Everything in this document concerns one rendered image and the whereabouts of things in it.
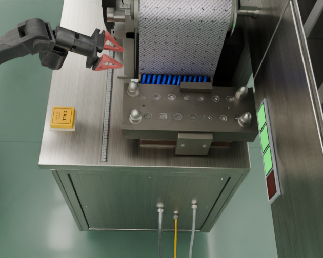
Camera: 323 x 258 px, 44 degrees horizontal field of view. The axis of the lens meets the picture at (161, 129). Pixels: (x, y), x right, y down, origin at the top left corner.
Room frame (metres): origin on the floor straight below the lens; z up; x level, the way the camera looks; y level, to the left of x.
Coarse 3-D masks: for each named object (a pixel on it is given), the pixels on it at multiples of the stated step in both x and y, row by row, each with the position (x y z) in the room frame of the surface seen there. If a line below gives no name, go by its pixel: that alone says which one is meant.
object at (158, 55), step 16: (144, 48) 0.74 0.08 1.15; (160, 48) 0.74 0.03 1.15; (176, 48) 0.75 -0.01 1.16; (192, 48) 0.75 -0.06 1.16; (208, 48) 0.76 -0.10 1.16; (144, 64) 0.74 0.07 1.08; (160, 64) 0.74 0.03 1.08; (176, 64) 0.75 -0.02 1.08; (192, 64) 0.75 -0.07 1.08; (208, 64) 0.76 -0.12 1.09
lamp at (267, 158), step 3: (267, 150) 0.44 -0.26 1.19; (267, 153) 0.43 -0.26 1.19; (264, 156) 0.44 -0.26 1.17; (267, 156) 0.43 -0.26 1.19; (270, 156) 0.42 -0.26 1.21; (264, 159) 0.43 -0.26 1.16; (267, 159) 0.42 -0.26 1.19; (270, 159) 0.41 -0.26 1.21; (264, 162) 0.42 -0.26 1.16; (267, 162) 0.41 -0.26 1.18; (270, 162) 0.40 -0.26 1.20; (267, 165) 0.41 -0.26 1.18; (270, 165) 0.40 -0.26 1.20; (267, 168) 0.40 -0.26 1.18; (270, 168) 0.39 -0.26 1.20; (267, 171) 0.39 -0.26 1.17
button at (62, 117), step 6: (54, 108) 0.64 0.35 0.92; (60, 108) 0.64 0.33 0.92; (66, 108) 0.64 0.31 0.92; (72, 108) 0.65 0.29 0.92; (54, 114) 0.62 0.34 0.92; (60, 114) 0.62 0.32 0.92; (66, 114) 0.62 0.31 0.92; (72, 114) 0.62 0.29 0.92; (54, 120) 0.59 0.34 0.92; (60, 120) 0.60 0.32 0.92; (66, 120) 0.60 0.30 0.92; (72, 120) 0.60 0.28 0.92; (54, 126) 0.58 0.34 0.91; (60, 126) 0.58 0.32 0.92; (66, 126) 0.58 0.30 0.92; (72, 126) 0.58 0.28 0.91
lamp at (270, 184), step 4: (272, 172) 0.38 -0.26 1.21; (268, 176) 0.38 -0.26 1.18; (272, 176) 0.37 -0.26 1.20; (268, 180) 0.37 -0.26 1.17; (272, 180) 0.36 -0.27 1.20; (268, 184) 0.36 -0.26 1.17; (272, 184) 0.35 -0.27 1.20; (268, 188) 0.35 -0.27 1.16; (272, 188) 0.34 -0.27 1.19; (268, 192) 0.35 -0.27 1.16; (272, 192) 0.34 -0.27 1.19
